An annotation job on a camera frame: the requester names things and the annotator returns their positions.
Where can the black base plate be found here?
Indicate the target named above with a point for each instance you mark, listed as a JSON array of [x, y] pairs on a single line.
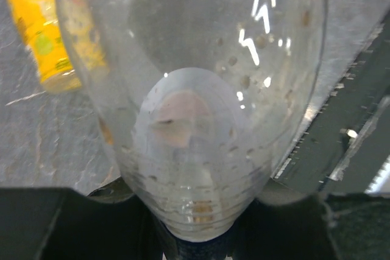
[[348, 141]]

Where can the clear blue label bottle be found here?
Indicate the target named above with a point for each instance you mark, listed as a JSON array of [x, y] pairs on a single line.
[[202, 98]]

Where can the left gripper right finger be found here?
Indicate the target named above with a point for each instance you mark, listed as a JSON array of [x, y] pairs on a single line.
[[319, 226]]

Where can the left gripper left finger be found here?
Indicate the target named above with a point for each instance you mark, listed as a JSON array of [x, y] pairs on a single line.
[[110, 222]]

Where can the white cable duct rail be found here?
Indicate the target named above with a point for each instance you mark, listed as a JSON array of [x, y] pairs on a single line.
[[380, 182]]

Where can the yellow juice bottle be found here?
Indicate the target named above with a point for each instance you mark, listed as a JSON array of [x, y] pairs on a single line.
[[38, 26]]

